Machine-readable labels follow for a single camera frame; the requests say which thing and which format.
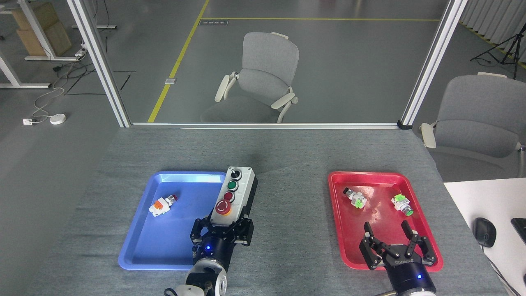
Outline silver aluminium crossbar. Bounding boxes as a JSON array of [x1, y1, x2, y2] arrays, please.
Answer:
[[129, 122, 403, 130]]

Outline black floor cable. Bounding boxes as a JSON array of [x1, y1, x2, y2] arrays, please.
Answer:
[[52, 62, 89, 89]]

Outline white ribbed partition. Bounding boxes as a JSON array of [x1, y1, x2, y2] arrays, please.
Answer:
[[457, 0, 526, 68]]

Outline black computer mouse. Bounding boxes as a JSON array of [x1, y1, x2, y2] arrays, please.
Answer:
[[473, 217, 497, 248]]

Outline red push button orange block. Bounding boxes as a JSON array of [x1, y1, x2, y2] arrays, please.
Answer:
[[148, 194, 178, 218]]

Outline brown cardboard box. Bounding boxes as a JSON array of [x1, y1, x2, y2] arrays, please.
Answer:
[[12, 2, 72, 57]]

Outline black desk cable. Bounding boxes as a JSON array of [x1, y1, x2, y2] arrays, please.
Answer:
[[480, 246, 514, 296]]

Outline black tripod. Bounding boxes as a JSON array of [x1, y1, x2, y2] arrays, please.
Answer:
[[470, 23, 526, 80]]

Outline white desk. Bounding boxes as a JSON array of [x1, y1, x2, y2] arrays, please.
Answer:
[[443, 177, 526, 296]]

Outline white floor cable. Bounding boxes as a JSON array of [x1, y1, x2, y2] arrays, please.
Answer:
[[31, 50, 85, 122]]

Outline red plastic tray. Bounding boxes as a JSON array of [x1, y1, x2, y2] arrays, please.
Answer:
[[328, 171, 444, 271]]

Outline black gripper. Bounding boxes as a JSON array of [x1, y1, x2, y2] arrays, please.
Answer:
[[189, 218, 255, 268], [359, 220, 438, 294]]

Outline silver aluminium post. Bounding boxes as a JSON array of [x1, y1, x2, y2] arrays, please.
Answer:
[[67, 0, 132, 128], [400, 0, 468, 128]]

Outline black knob switch green block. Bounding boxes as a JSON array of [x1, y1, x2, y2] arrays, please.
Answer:
[[342, 187, 367, 210]]

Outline white desk frame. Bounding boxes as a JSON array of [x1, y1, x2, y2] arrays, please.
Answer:
[[0, 0, 87, 89]]

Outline grey office chair white armrests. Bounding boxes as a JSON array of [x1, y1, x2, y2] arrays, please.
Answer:
[[201, 32, 300, 123], [420, 72, 526, 183]]

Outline grey control box with buttons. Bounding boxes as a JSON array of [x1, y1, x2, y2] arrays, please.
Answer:
[[209, 166, 259, 229]]

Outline green push button green block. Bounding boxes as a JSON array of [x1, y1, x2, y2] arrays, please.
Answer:
[[391, 194, 415, 217]]

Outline blue plastic tray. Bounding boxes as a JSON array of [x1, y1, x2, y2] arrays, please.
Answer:
[[118, 171, 227, 271]]

